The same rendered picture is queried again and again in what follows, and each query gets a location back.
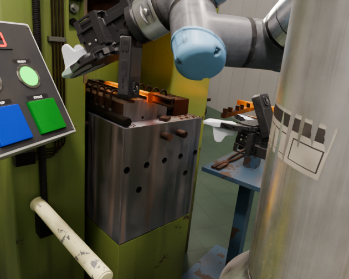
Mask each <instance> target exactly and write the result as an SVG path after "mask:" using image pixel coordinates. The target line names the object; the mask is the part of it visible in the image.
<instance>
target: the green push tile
mask: <svg viewBox="0 0 349 279"><path fill-rule="evenodd" d="M26 104H27V106H28V108H29V110H30V113H31V115H32V117H33V119H34V122H35V124H36V125H37V128H38V130H39V132H40V134H41V135H44V134H47V133H51V132H54V131H57V130H61V129H63V128H65V127H66V124H65V122H64V120H63V117H62V115H61V113H60V111H59V109H58V106H57V104H56V102H55V100H54V98H49V99H43V100H37V101H31V102H27V103H26Z"/></svg>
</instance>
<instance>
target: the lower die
mask: <svg viewBox="0 0 349 279"><path fill-rule="evenodd" d="M95 80H100V79H88V81H91V82H93V83H97V84H99V85H104V86H105V87H110V88H112V89H118V87H115V86H112V85H108V84H104V83H102V82H98V81H95ZM103 81H104V80H103ZM90 86H91V83H88V88H86V100H87V101H88V102H90ZM96 89H97V85H94V89H93V91H92V101H93V103H94V104H96ZM103 90H104V88H103V87H100V92H99V99H98V103H99V106H101V107H102V95H103ZM110 92H111V91H110V90H109V89H107V90H106V94H105V108H106V109H108V110H109V106H110ZM147 101H148V96H145V95H141V94H139V97H137V98H134V99H123V98H119V99H118V98H117V92H116V91H114V92H113V96H112V111H113V112H116V113H119V114H121V115H124V116H126V117H128V118H130V119H131V121H132V122H133V121H142V120H149V119H154V118H160V117H161V116H163V115H165V116H166V112H167V107H165V106H162V105H159V104H155V103H149V102H147ZM142 116H143V117H144V118H143V119H142V118H141V117H142Z"/></svg>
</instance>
